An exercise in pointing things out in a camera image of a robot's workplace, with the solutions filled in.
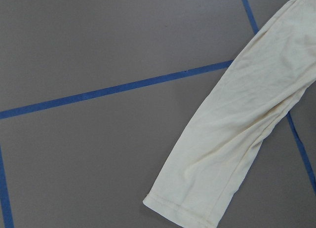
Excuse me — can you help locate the cream long-sleeve printed shirt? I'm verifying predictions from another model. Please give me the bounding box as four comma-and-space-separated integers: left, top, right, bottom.
143, 0, 316, 228

